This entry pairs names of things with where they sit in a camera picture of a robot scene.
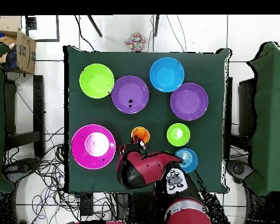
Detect orange cup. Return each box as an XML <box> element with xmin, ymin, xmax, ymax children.
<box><xmin>131</xmin><ymin>126</ymin><xmax>151</xmax><ymax>146</ymax></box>

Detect dark green table cloth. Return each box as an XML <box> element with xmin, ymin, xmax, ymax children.
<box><xmin>62</xmin><ymin>45</ymin><xmax>232</xmax><ymax>194</ymax></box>

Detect purple bowl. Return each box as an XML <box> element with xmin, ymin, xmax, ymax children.
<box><xmin>170</xmin><ymin>82</ymin><xmax>209</xmax><ymax>122</ymax></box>
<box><xmin>111</xmin><ymin>75</ymin><xmax>150</xmax><ymax>115</ymax></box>

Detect small green bowl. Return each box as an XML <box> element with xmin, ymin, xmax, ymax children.
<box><xmin>166</xmin><ymin>122</ymin><xmax>191</xmax><ymax>148</ymax></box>

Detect large pink bowl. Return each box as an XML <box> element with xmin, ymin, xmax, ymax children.
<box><xmin>71</xmin><ymin>123</ymin><xmax>117</xmax><ymax>170</ymax></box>

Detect large blue bowl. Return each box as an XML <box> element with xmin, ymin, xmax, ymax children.
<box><xmin>149</xmin><ymin>57</ymin><xmax>186</xmax><ymax>93</ymax></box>

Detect large green bowl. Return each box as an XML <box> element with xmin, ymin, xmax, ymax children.
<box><xmin>79</xmin><ymin>63</ymin><xmax>116</xmax><ymax>100</ymax></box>

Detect small light blue bowl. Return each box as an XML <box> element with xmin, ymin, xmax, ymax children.
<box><xmin>174</xmin><ymin>148</ymin><xmax>199</xmax><ymax>174</ymax></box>

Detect multicoloured bundle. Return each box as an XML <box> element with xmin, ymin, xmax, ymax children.
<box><xmin>124</xmin><ymin>31</ymin><xmax>146</xmax><ymax>52</ymax></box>

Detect cardboard box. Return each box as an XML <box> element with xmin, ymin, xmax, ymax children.
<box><xmin>0</xmin><ymin>29</ymin><xmax>37</xmax><ymax>75</ymax></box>

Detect black bench frame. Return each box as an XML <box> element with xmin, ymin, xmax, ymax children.
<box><xmin>3</xmin><ymin>74</ymin><xmax>47</xmax><ymax>159</ymax></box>

